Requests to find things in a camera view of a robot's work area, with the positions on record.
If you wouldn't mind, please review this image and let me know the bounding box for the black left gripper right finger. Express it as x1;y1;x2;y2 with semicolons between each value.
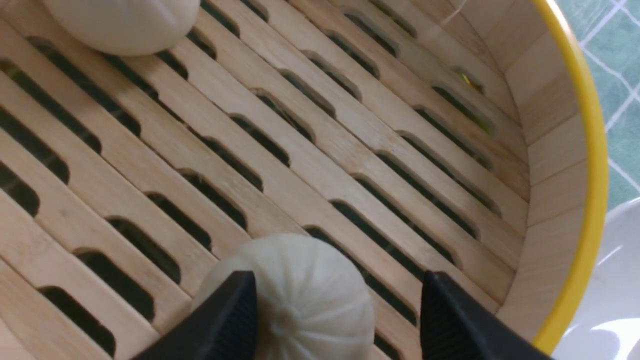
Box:
421;270;551;360

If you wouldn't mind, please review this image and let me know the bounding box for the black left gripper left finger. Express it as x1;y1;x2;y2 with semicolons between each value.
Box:
134;271;259;360

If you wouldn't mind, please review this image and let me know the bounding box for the white steamed bun front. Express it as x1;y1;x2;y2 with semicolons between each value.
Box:
191;234;376;360

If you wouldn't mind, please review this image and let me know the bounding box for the white steamed bun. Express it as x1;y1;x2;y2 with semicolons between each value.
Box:
191;234;376;360
42;0;201;57

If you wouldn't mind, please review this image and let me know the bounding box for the white steamed bun back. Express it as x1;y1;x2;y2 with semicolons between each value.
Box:
42;0;201;57

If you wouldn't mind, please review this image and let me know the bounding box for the white square plate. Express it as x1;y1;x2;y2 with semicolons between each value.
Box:
552;198;640;360

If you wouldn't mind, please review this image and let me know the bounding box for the yellow bamboo steamer basket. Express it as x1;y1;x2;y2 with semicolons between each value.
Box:
1;0;608;360

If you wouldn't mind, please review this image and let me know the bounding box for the green checkered tablecloth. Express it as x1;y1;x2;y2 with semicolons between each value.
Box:
558;0;640;210

